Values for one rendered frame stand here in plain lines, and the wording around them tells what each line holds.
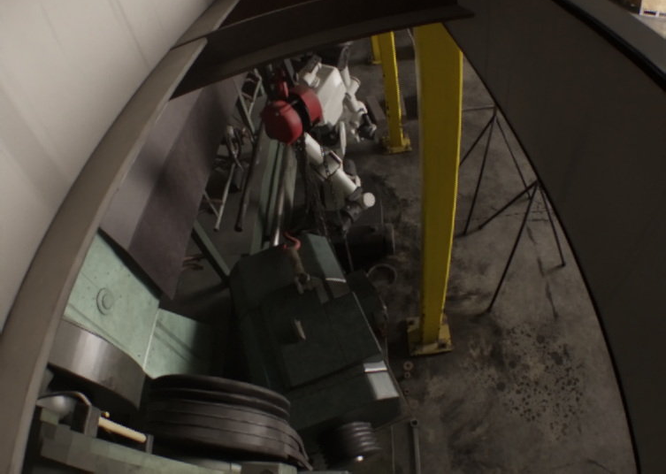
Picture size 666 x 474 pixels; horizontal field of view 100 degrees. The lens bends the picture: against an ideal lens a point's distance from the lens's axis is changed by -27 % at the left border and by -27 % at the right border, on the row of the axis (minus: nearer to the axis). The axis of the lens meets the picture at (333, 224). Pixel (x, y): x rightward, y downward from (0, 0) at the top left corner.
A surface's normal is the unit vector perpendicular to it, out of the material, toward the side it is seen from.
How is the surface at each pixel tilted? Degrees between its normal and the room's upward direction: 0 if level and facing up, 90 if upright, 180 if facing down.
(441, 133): 90
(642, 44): 0
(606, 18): 0
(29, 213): 90
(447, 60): 90
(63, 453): 24
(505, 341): 0
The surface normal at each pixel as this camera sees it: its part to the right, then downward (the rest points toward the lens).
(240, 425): 0.51, -0.56
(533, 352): -0.18, -0.65
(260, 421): 0.76, -0.42
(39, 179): 0.98, -0.11
